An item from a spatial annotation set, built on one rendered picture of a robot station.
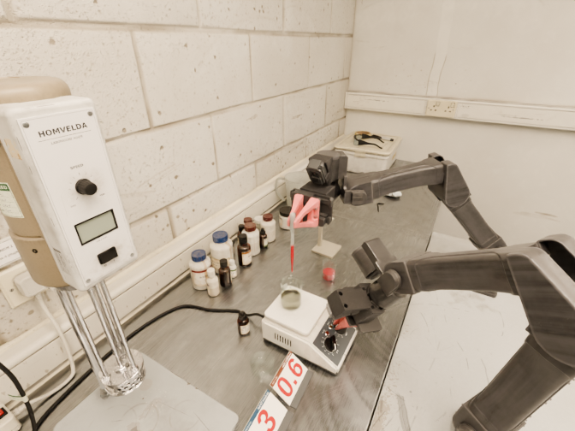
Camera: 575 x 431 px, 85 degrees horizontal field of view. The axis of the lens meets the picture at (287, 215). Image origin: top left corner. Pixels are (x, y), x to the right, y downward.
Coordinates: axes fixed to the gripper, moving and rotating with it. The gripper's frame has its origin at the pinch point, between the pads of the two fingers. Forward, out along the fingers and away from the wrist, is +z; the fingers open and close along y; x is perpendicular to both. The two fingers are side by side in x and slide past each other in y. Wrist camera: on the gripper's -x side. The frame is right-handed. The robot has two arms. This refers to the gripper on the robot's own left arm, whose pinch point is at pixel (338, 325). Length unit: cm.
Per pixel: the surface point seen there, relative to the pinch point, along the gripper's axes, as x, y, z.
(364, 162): 73, -88, 10
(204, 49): -28, -76, -19
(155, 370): -35.4, -2.9, 22.9
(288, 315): -9.9, -4.9, 4.0
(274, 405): -17.4, 11.6, 7.0
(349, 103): 78, -133, 0
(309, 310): -5.2, -4.9, 2.0
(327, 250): 20.3, -30.1, 12.6
